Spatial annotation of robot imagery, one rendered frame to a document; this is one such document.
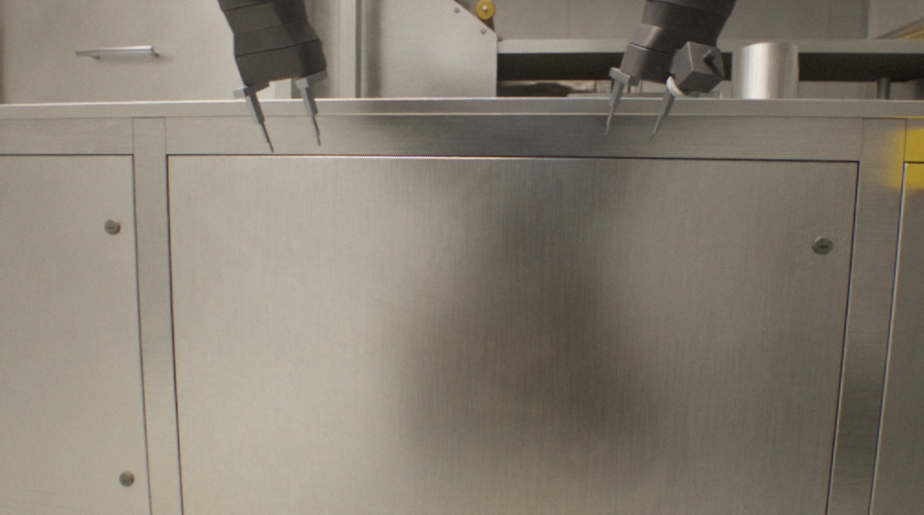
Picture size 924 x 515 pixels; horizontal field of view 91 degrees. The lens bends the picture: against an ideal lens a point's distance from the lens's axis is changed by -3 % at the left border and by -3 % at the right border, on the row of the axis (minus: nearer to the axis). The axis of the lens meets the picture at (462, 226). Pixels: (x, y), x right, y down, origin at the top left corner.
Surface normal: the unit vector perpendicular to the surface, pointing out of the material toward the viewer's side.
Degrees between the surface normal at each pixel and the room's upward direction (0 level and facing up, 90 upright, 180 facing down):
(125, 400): 90
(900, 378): 90
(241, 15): 122
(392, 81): 90
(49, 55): 90
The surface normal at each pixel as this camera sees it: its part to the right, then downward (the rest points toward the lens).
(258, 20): -0.10, 0.59
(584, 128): -0.11, 0.07
